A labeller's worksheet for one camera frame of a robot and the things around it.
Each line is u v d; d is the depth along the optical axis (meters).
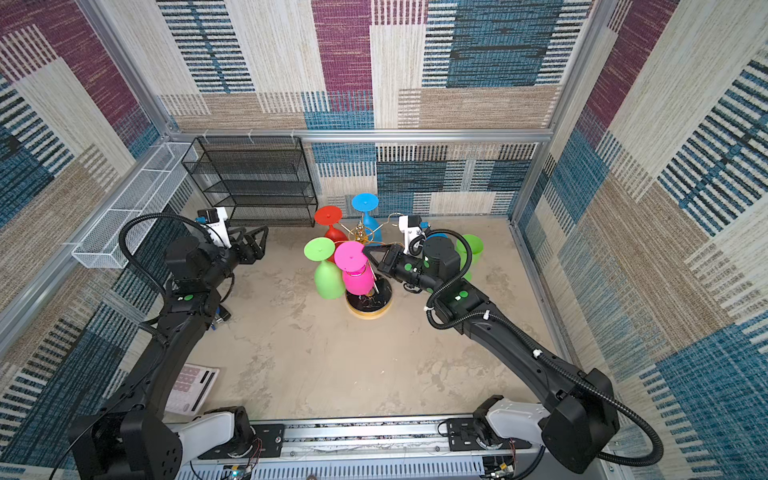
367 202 0.83
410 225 0.65
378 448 0.73
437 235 0.65
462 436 0.73
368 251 0.68
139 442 0.38
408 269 0.61
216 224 0.65
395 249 0.61
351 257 0.68
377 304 0.96
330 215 0.81
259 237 0.73
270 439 0.73
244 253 0.67
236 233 0.76
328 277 0.76
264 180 1.09
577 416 0.38
